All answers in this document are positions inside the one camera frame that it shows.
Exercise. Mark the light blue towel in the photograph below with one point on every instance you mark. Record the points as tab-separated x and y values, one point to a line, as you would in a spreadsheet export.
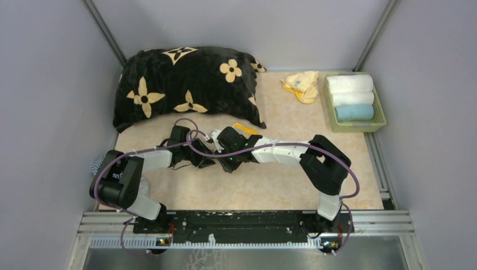
349	113

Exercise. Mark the white toothed cable strip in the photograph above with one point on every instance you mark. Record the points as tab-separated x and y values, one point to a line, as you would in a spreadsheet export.
152	242

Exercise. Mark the aluminium frame rail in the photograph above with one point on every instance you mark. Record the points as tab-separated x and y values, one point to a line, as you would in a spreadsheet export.
366	223

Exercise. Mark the pale yellow cream towel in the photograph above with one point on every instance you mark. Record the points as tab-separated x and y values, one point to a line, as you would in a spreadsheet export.
303	85

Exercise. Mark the blue white striped towel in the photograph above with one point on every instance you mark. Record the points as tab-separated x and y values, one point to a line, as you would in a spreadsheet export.
144	186

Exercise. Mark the black pillow with tan flowers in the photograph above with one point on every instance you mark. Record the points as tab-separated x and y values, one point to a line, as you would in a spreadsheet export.
203	79

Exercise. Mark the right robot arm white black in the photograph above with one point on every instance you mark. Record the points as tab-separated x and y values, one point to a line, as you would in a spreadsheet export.
323	163

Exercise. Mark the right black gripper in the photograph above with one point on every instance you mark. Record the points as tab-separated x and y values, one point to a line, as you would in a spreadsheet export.
229	167

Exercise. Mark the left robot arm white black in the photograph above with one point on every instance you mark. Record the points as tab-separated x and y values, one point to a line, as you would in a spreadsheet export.
119	186

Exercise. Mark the white rolled towel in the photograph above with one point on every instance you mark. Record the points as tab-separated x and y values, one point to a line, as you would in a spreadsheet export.
350	83
358	98

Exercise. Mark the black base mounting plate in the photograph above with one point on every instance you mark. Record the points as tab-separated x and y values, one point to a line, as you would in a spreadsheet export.
243	227

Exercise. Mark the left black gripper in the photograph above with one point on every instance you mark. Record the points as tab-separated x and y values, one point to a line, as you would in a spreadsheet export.
201	161

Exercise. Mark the top white rolled towel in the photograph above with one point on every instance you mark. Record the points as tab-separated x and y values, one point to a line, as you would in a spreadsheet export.
350	83

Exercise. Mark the middle white rolled towel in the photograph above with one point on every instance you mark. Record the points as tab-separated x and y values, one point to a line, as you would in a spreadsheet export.
358	98

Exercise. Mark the yellow grey towel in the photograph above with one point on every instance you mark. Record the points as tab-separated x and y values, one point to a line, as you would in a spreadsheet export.
245	131

